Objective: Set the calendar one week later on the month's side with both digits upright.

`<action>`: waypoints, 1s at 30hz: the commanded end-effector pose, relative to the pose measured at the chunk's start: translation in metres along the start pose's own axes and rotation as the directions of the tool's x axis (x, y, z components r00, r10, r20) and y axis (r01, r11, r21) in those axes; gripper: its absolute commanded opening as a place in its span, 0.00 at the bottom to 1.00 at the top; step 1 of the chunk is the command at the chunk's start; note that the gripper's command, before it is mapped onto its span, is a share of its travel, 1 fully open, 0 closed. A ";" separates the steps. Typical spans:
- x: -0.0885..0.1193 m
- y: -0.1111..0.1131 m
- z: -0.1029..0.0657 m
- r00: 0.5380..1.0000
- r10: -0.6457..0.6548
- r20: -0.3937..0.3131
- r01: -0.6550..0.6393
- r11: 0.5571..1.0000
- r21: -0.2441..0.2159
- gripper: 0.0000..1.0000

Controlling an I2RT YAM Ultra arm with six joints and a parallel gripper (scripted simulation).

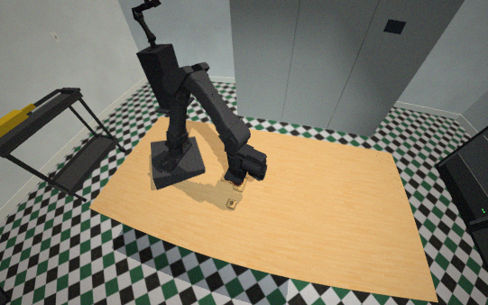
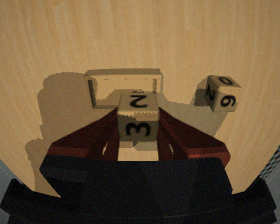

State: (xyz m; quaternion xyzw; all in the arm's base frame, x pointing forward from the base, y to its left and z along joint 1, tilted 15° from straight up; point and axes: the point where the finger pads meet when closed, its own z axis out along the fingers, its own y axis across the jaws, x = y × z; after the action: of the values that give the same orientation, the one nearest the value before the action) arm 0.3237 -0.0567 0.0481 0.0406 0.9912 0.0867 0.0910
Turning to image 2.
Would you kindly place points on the beige digit cube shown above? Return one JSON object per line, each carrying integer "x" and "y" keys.
{"x": 222, "y": 93}
{"x": 138, "y": 117}

